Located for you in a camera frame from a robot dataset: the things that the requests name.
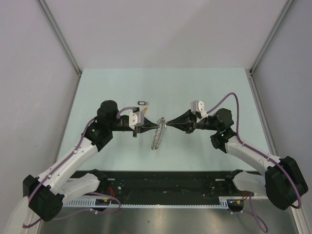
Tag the aluminium frame post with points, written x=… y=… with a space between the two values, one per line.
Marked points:
x=272 y=34
x=45 y=9

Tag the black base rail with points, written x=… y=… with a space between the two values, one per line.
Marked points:
x=211 y=183

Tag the left aluminium frame post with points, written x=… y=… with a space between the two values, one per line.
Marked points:
x=45 y=9

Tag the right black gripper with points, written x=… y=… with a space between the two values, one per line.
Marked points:
x=185 y=122

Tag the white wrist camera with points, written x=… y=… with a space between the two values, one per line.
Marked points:
x=198 y=109
x=136 y=119

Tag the right aluminium frame post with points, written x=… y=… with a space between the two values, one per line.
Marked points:
x=272 y=34

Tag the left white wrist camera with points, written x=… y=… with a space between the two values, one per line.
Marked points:
x=136 y=119

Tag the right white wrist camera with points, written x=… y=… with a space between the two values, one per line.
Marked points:
x=198 y=109

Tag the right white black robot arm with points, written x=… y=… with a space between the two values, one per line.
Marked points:
x=279 y=179

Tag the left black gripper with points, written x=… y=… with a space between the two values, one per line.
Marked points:
x=143 y=128

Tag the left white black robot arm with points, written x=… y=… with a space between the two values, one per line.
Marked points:
x=50 y=190

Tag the aluminium side rail right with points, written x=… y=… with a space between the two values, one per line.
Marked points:
x=262 y=113

